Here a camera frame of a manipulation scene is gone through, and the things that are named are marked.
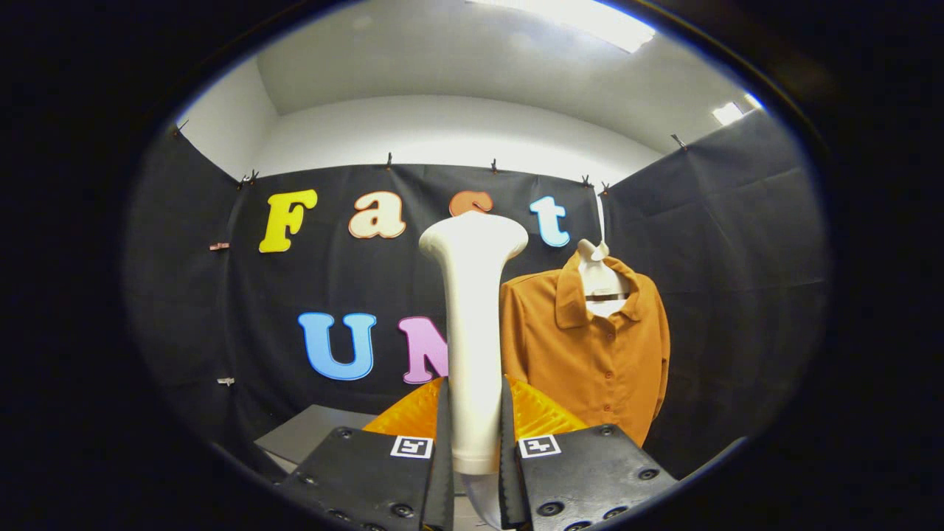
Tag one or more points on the white garment steamer head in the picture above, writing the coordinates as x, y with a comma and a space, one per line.
472, 332

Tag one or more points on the grey cabinet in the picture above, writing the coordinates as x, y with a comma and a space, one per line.
317, 435

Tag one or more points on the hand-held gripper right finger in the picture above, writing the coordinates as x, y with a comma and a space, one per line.
509, 487

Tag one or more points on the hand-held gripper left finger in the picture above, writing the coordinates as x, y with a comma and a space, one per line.
442, 487

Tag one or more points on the row of black cloth clips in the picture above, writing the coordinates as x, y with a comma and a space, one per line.
389, 160

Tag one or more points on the black backdrop cloth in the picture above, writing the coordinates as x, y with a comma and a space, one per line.
737, 295

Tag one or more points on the small ceiling light panel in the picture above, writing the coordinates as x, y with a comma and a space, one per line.
729, 112

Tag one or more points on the long ceiling light panel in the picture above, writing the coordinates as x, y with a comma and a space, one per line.
582, 18

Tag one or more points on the orange button shirt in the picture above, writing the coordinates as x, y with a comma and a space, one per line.
582, 354

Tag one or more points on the white clothes hanger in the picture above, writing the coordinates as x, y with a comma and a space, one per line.
599, 276

